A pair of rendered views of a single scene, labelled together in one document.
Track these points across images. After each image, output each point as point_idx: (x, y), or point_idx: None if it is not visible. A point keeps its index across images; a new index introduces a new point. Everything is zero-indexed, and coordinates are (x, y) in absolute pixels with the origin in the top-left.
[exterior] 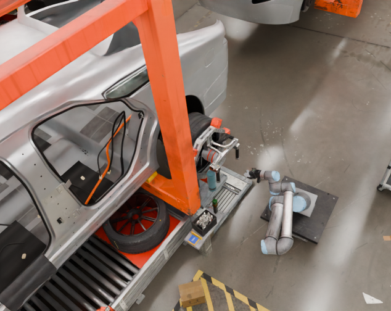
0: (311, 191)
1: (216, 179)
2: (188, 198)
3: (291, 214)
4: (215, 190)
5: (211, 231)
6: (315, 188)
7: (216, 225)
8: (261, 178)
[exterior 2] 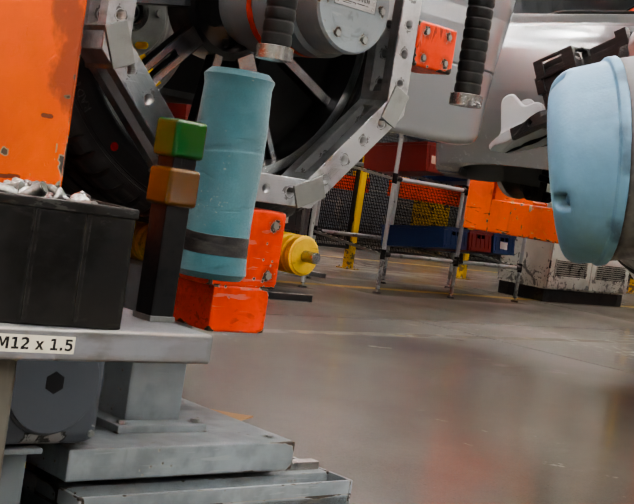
0: None
1: (264, 26)
2: None
3: None
4: (228, 501)
5: (32, 330)
6: None
7: (101, 333)
8: None
